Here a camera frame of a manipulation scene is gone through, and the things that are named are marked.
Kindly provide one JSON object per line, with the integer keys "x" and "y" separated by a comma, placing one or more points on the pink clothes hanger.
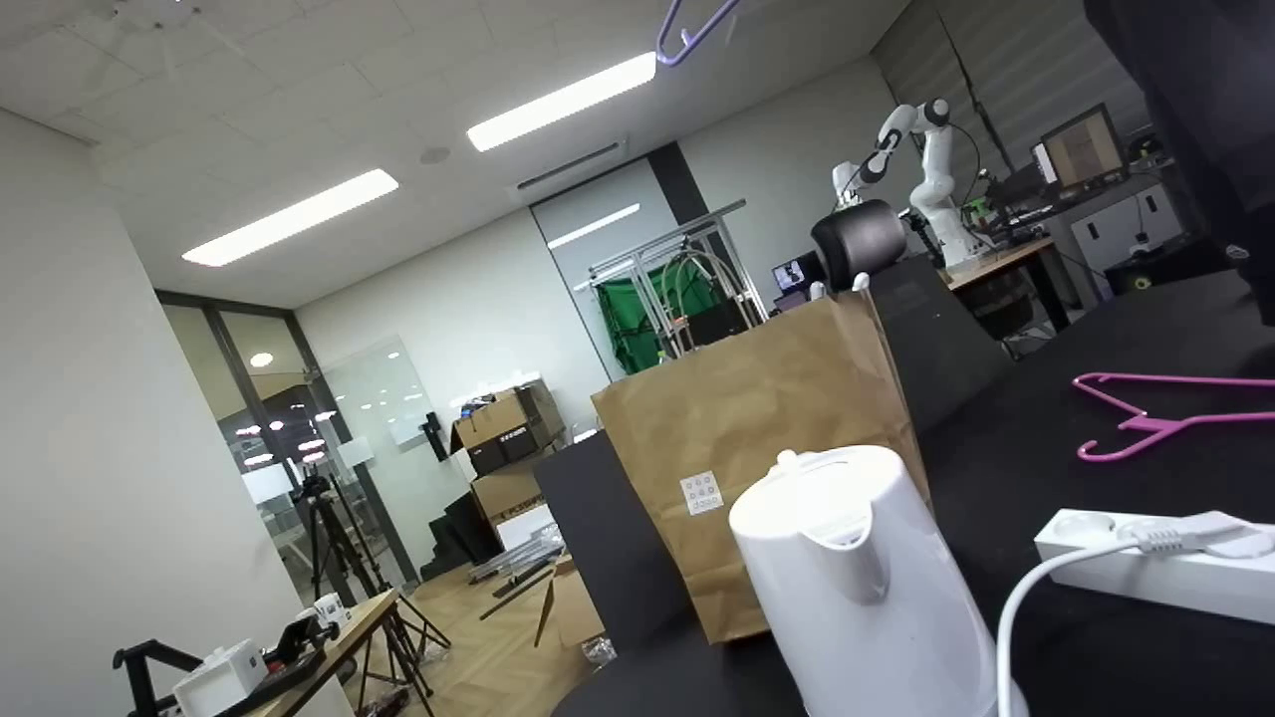
{"x": 1168, "y": 425}

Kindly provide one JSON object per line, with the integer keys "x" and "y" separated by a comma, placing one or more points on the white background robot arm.
{"x": 939, "y": 171}

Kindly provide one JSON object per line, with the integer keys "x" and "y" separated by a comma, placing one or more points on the silver garment rack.
{"x": 725, "y": 274}

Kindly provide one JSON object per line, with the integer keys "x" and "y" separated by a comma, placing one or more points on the green cloth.
{"x": 623, "y": 325}

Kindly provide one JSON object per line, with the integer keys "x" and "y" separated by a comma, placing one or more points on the brown paper bag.
{"x": 741, "y": 413}

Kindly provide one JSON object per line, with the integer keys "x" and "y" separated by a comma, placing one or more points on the cardboard box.
{"x": 510, "y": 489}
{"x": 500, "y": 418}

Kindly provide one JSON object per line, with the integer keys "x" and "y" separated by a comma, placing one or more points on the black office chair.
{"x": 857, "y": 241}

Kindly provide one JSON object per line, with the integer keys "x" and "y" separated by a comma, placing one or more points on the long ceiling light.
{"x": 291, "y": 217}
{"x": 563, "y": 101}

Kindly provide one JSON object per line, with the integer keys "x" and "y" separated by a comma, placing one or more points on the white electric kettle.
{"x": 862, "y": 598}

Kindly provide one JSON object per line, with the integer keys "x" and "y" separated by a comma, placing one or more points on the black tripod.
{"x": 319, "y": 519}

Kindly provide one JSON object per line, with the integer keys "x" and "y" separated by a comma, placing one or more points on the wooden desk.
{"x": 998, "y": 260}

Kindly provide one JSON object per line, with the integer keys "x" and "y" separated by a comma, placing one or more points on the wooden table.
{"x": 342, "y": 638}

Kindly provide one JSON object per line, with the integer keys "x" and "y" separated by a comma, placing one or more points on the computer monitor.
{"x": 1083, "y": 145}

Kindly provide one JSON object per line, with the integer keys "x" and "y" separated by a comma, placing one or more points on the small white box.
{"x": 221, "y": 671}

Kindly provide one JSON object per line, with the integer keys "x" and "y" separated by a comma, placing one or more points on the white power strip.
{"x": 1198, "y": 580}

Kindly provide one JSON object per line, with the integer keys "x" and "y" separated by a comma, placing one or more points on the black garment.
{"x": 1198, "y": 82}

